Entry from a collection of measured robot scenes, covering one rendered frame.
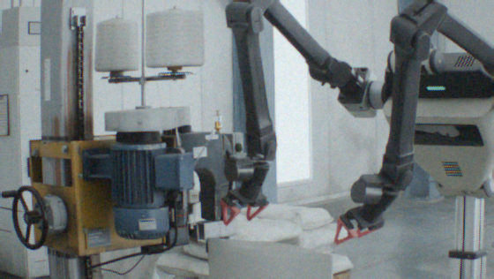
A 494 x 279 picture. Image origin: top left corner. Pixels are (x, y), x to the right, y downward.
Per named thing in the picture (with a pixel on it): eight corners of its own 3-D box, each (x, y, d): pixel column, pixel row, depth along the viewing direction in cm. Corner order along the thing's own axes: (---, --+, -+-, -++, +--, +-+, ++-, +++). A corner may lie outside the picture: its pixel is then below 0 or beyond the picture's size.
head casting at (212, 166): (235, 218, 266) (232, 123, 264) (177, 228, 248) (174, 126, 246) (170, 210, 286) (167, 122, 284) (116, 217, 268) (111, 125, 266)
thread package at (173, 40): (218, 69, 231) (217, 7, 230) (173, 69, 218) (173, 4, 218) (176, 71, 242) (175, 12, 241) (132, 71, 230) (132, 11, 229)
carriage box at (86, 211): (168, 243, 244) (163, 135, 242) (78, 257, 219) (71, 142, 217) (116, 233, 260) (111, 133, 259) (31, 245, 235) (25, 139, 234)
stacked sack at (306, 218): (337, 226, 604) (338, 206, 603) (300, 235, 571) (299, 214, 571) (267, 219, 649) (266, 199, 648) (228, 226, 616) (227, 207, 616)
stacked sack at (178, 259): (260, 265, 588) (259, 245, 587) (197, 282, 536) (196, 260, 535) (215, 259, 615) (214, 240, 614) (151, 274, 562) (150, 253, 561)
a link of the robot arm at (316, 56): (271, -23, 218) (246, -27, 225) (243, 17, 215) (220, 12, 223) (355, 71, 247) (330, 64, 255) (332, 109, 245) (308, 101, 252)
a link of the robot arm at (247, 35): (264, 4, 218) (237, 0, 226) (247, 11, 215) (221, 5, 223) (283, 154, 236) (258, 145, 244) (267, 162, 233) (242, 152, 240)
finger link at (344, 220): (322, 235, 215) (342, 211, 210) (339, 229, 220) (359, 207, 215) (337, 254, 212) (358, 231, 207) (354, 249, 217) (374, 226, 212)
